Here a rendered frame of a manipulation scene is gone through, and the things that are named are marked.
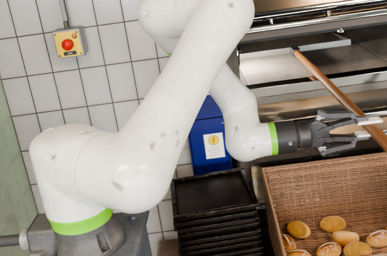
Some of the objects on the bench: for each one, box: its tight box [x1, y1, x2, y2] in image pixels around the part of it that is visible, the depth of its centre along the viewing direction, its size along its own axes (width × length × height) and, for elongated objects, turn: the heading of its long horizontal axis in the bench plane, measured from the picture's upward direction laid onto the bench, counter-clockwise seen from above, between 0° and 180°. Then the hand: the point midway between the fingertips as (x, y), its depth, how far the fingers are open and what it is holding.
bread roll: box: [332, 231, 359, 247], centre depth 181 cm, size 6×10×7 cm
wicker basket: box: [260, 152, 387, 256], centre depth 176 cm, size 49×56×28 cm
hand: (368, 127), depth 134 cm, fingers closed on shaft, 3 cm apart
